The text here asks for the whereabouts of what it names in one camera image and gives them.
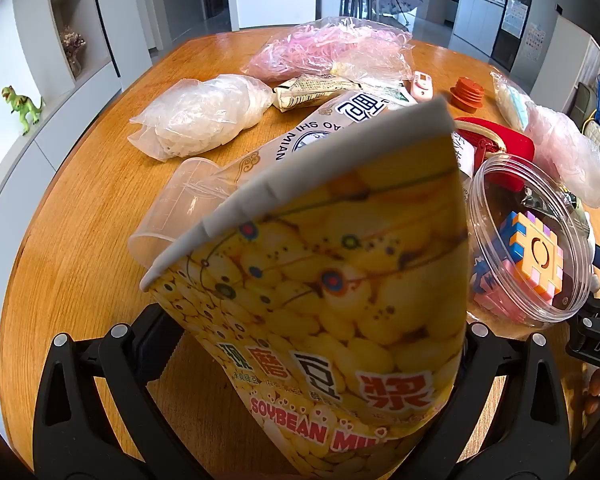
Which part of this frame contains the colourful puzzle cube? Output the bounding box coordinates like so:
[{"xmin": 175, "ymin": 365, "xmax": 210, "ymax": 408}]
[{"xmin": 472, "ymin": 210, "xmax": 568, "ymax": 321}]

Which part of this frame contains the white blue printed noodle cup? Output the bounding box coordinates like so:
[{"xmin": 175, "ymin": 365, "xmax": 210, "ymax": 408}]
[{"xmin": 220, "ymin": 89, "xmax": 421, "ymax": 201}]

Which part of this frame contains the green dinosaur toy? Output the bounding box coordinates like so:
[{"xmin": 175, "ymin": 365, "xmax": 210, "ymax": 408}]
[{"xmin": 1, "ymin": 85, "xmax": 46, "ymax": 136}]

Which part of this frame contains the orange ribbed stopper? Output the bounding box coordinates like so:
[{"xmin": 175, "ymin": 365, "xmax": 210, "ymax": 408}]
[{"xmin": 449, "ymin": 77, "xmax": 486, "ymax": 111}]

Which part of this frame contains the clear bag of pink bands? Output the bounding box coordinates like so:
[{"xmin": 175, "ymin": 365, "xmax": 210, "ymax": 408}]
[{"xmin": 241, "ymin": 16, "xmax": 415, "ymax": 86}]

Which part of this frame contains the white green packet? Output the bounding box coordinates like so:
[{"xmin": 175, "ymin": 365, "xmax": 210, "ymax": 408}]
[{"xmin": 375, "ymin": 82, "xmax": 418, "ymax": 106}]

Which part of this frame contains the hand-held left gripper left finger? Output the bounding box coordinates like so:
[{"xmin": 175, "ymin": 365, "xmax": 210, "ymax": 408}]
[{"xmin": 32, "ymin": 302, "xmax": 201, "ymax": 480}]

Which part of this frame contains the dried flower bouquet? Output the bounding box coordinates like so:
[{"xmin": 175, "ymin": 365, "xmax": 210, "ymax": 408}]
[{"xmin": 60, "ymin": 25, "xmax": 87, "ymax": 78}]

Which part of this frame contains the yellow printed paper cup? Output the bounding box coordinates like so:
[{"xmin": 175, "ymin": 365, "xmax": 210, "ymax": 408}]
[{"xmin": 141, "ymin": 97, "xmax": 471, "ymax": 480}]

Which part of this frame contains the clear plastic measuring cup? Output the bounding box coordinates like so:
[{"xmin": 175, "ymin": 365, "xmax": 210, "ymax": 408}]
[{"xmin": 130, "ymin": 157, "xmax": 241, "ymax": 268}]

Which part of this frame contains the open grey umbrella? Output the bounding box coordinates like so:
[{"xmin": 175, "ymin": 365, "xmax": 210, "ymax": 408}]
[{"xmin": 375, "ymin": 0, "xmax": 425, "ymax": 23}]

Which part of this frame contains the white low cabinet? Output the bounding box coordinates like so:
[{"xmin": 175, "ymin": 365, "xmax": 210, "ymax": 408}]
[{"xmin": 0, "ymin": 55, "xmax": 126, "ymax": 341}]

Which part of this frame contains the crumpled pink plastic bag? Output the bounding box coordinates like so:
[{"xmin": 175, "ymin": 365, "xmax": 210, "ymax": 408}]
[{"xmin": 522, "ymin": 102, "xmax": 600, "ymax": 208}]

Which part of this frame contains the red box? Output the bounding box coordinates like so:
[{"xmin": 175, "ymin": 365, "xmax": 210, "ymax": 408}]
[{"xmin": 452, "ymin": 116, "xmax": 537, "ymax": 191}]

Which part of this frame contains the clear bag of white pieces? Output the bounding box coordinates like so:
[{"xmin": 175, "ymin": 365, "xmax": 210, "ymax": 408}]
[{"xmin": 128, "ymin": 74, "xmax": 275, "ymax": 162}]

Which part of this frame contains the clear plastic jar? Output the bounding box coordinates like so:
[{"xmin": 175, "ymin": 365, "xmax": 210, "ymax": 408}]
[{"xmin": 466, "ymin": 152, "xmax": 596, "ymax": 330}]

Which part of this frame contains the crumpled white snack packet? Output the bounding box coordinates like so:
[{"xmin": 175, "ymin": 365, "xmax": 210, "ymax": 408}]
[{"xmin": 272, "ymin": 74, "xmax": 361, "ymax": 112}]

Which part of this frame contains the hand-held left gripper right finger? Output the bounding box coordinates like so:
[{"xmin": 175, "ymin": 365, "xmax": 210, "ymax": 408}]
[{"xmin": 420, "ymin": 322, "xmax": 568, "ymax": 480}]

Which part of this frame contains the small pink device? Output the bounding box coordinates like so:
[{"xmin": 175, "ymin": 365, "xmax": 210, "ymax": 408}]
[{"xmin": 411, "ymin": 70, "xmax": 435, "ymax": 103}]

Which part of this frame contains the clear bag of blue masks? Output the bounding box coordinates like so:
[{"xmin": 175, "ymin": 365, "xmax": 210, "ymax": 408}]
[{"xmin": 490, "ymin": 71, "xmax": 536, "ymax": 131}]

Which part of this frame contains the wall poster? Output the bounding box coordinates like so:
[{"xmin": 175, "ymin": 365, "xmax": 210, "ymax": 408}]
[{"xmin": 525, "ymin": 22, "xmax": 547, "ymax": 63}]

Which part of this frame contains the white wall shelf unit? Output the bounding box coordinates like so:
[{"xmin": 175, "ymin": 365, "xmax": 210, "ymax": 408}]
[{"xmin": 45, "ymin": 0, "xmax": 126, "ymax": 81}]

